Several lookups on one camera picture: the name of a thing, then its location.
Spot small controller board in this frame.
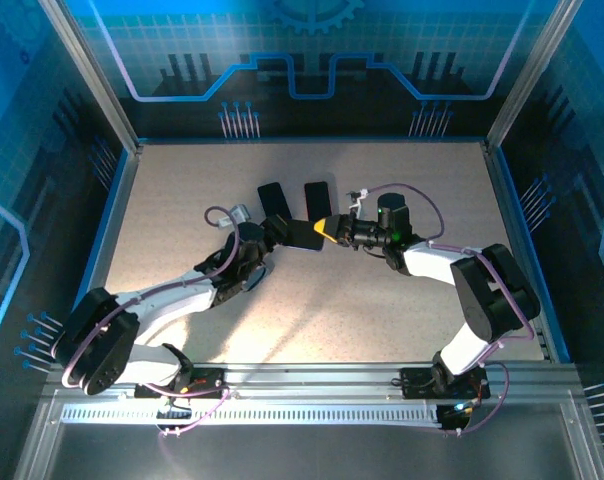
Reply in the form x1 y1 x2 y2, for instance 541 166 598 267
154 394 193 417
437 399 479 433

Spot metal tray panel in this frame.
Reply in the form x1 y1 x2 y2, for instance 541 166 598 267
11 389 604 480

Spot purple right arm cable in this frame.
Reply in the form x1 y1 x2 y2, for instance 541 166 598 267
364 181 537 438

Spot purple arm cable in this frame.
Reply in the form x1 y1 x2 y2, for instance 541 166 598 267
364 181 537 438
51 205 243 440

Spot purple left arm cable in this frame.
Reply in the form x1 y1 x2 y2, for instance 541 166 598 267
51 205 243 440

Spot aluminium side rail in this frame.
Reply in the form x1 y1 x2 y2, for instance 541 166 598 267
76 143 143 321
483 142 571 364

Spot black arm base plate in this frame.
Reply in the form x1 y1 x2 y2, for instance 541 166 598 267
133 367 234 401
399 366 489 401

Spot aluminium cross rail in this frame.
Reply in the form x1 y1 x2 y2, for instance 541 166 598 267
46 362 583 402

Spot white slotted cable duct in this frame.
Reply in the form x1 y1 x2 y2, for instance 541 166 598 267
60 403 441 427

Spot aluminium frame post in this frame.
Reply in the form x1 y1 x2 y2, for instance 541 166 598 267
483 0 586 151
37 0 144 157

